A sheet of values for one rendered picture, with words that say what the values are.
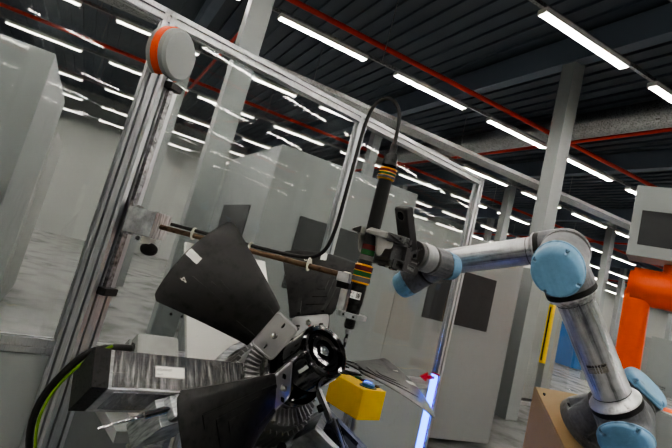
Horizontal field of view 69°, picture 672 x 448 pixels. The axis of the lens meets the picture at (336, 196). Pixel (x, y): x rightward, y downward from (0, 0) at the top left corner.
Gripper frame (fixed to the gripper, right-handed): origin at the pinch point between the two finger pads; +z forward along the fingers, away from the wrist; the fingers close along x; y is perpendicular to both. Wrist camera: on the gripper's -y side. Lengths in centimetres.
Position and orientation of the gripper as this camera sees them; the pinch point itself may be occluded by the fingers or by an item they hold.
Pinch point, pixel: (363, 228)
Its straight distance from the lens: 116.9
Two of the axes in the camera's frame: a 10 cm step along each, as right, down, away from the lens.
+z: -7.5, -2.9, -5.9
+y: -2.5, 9.6, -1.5
